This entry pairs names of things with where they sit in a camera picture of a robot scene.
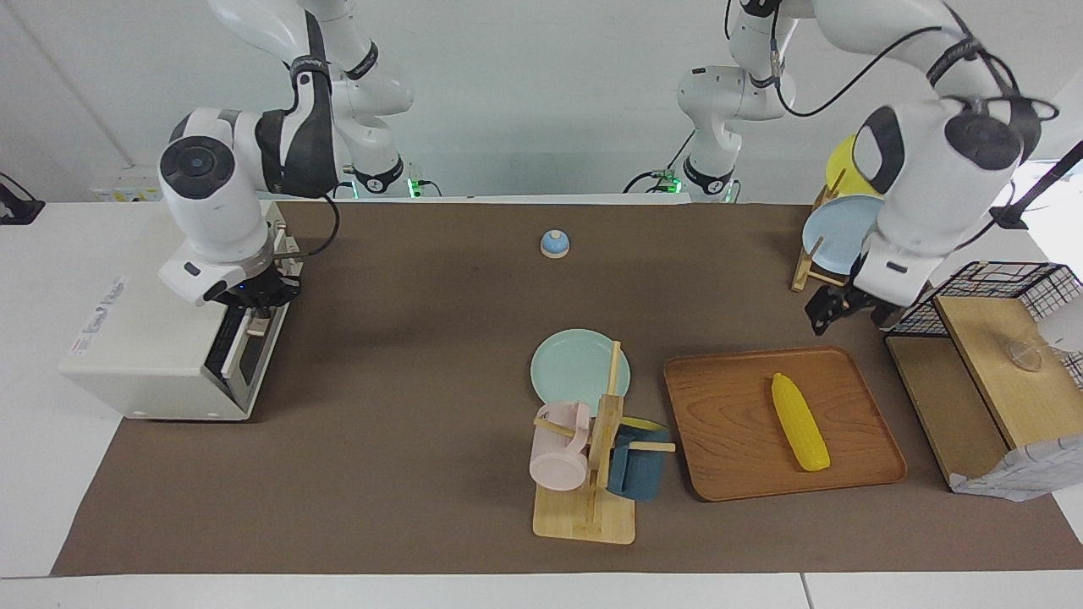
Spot dark blue mug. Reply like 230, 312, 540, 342
607, 417, 674, 502

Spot pale green plate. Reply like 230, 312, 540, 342
530, 328, 632, 409

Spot black device on table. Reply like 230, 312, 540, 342
0, 172, 46, 226

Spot white box yellow labels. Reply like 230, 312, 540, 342
88, 164, 170, 203

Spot black wire basket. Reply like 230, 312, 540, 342
887, 261, 1083, 392

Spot black camera stand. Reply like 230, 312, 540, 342
988, 139, 1083, 231

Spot black left base cable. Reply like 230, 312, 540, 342
622, 127, 696, 195

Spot yellow plate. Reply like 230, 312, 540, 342
825, 134, 885, 200

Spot wooden mug tree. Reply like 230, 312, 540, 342
532, 341, 678, 546

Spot wooden dish rack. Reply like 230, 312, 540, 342
790, 167, 872, 294

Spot yellow corn cob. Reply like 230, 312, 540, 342
770, 372, 832, 473

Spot brown table mat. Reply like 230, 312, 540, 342
51, 203, 1083, 578

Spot light blue plate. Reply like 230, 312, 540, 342
801, 195, 885, 276

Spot white plastic sheet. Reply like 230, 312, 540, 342
1036, 294, 1083, 354

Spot pink mug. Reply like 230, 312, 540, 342
529, 400, 592, 492

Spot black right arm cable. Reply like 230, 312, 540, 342
271, 193, 342, 260

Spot clear glass cup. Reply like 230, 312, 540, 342
1005, 337, 1047, 374

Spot wooden serving tray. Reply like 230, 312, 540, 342
663, 345, 909, 503

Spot white toaster oven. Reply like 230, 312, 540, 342
58, 199, 294, 422

